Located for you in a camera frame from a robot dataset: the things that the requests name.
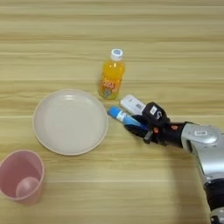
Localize orange juice bottle white cap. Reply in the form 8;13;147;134
98;48;127;101

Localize white flat remote-like device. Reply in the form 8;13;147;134
119;94;147;116

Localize beige round plate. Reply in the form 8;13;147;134
31;88;109;157

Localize pink plastic cup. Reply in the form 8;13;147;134
0;149;46;206

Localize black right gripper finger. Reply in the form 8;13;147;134
131;114;151;125
124;124;153;140

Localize blue glue stick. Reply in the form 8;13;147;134
107;105;149;131

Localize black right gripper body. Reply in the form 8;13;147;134
143;120;188;149

